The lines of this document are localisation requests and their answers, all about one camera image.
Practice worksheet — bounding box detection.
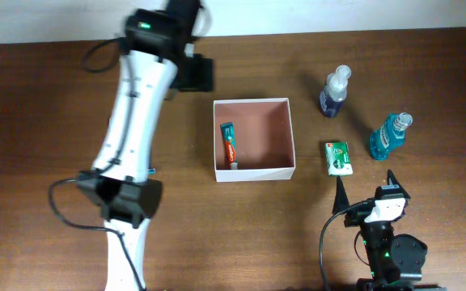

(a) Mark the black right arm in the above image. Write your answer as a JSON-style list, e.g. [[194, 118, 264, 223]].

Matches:
[[331, 171, 443, 290]]

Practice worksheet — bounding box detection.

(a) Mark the green soap bar pack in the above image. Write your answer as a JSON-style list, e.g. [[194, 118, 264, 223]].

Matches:
[[324, 142, 354, 176]]

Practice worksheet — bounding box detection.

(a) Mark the pink white open box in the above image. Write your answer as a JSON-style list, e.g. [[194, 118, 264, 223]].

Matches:
[[213, 98, 296, 183]]

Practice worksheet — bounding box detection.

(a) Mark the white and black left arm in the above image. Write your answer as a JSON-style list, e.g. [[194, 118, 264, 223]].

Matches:
[[77, 0, 214, 290]]

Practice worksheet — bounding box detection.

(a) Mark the purple foam soap bottle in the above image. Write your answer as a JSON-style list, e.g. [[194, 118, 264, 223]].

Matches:
[[319, 65, 351, 118]]

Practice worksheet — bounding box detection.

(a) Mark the red green toothpaste tube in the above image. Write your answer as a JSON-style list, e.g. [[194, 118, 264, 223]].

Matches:
[[220, 122, 238, 170]]

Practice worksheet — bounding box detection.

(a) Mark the blue mouthwash bottle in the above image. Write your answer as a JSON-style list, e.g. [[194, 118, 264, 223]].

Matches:
[[369, 112, 413, 161]]

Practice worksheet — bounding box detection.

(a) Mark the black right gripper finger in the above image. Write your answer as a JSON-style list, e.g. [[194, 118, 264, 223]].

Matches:
[[387, 169, 401, 188], [332, 176, 350, 214]]

